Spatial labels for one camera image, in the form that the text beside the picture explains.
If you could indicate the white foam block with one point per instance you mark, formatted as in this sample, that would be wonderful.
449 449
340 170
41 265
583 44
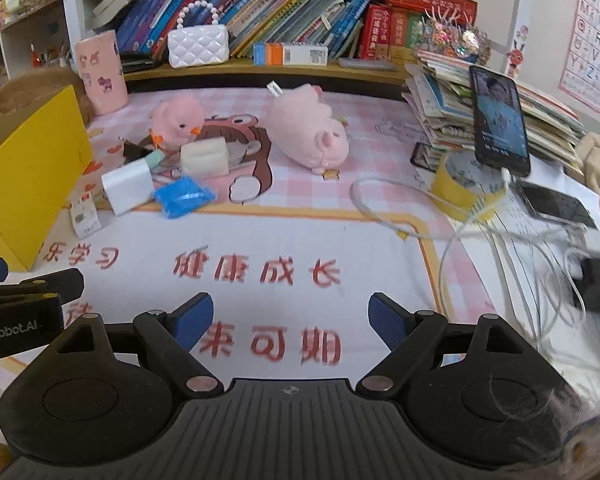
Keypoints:
205 157

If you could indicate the black smartphone lit screen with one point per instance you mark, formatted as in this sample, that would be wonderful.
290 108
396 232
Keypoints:
500 120

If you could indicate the long-haired tan cat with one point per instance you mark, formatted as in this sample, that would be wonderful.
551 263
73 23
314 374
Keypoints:
40 80

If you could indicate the pink sticker bottle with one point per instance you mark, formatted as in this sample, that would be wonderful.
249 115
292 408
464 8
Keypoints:
100 70

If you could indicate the white shelf unit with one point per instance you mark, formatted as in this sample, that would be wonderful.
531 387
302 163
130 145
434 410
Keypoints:
17 42

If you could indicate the black binder clip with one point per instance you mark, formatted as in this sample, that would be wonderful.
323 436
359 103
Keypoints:
135 151

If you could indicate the pale thick books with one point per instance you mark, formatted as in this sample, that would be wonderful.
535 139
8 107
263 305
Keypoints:
117 2

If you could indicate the yellow cardboard box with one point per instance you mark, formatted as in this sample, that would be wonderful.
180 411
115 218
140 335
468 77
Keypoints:
30 175

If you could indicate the red thick dictionary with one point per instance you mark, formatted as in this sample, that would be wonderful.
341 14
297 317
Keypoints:
405 35
375 32

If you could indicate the sequin crown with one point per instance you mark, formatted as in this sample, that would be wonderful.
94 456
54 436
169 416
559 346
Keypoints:
450 35

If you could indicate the yellow tape roll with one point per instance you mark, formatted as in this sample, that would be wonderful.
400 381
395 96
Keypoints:
447 190

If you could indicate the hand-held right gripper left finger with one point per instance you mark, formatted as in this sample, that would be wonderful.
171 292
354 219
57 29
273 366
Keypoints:
195 322

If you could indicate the grey fluffy fur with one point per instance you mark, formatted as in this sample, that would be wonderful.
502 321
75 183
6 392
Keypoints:
580 420

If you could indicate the pink duck plush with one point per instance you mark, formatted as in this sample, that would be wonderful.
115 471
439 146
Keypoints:
175 122

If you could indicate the mint green small case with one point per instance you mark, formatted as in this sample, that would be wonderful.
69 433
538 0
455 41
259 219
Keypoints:
154 159

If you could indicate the silver smartphone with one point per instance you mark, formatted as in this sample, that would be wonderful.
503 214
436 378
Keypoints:
555 205

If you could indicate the small printed box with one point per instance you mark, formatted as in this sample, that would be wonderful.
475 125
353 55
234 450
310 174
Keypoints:
86 217

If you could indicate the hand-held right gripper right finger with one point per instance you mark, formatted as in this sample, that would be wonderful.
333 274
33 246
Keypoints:
387 322

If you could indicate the row of colourful books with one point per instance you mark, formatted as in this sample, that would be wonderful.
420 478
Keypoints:
280 15

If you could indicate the red boxed book set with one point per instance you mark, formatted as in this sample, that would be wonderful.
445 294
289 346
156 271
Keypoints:
425 2

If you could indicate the alphabet wall poster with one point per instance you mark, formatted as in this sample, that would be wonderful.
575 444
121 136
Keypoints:
595 35

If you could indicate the white charger plug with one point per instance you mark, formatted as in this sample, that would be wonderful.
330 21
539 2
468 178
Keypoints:
587 247

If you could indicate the stack of booklets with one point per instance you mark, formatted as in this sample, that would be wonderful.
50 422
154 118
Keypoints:
545 115

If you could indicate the blue packet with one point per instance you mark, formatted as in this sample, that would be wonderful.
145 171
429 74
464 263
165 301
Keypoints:
182 197

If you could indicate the white charger adapter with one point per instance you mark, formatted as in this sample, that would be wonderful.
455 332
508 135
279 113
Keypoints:
127 187

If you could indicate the rabbit wall sticker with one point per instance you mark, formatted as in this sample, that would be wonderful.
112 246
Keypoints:
517 52

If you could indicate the orange blue white carton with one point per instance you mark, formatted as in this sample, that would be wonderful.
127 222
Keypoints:
295 54

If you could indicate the pen holder with pens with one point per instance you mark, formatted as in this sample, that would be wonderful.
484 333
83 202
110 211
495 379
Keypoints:
52 57

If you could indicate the pink pig plush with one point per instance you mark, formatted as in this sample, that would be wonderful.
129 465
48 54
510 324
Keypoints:
300 130

